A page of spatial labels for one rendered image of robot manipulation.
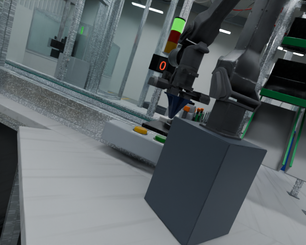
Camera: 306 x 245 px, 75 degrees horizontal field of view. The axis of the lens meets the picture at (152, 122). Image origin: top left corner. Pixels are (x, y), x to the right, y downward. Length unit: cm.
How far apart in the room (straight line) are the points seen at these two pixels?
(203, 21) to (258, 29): 18
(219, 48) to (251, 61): 1128
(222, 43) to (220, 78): 1140
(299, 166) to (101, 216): 60
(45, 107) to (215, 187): 70
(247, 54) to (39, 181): 46
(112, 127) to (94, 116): 14
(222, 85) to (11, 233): 78
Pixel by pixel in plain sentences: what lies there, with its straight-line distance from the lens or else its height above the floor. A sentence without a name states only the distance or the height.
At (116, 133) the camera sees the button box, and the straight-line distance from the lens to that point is 61.
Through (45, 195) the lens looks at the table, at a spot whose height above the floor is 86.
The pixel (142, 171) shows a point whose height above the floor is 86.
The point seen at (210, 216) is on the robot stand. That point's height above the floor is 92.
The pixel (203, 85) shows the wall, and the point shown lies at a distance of 1136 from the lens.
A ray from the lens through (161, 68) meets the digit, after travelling 92.
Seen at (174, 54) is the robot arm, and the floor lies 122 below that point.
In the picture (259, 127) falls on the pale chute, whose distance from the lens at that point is 79.
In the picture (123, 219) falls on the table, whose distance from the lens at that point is 41.
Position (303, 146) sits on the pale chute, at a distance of 83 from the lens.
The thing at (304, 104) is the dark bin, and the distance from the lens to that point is 72.
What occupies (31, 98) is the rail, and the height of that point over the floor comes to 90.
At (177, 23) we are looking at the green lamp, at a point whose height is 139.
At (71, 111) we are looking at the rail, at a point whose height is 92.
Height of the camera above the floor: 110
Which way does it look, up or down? 10 degrees down
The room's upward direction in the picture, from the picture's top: 19 degrees clockwise
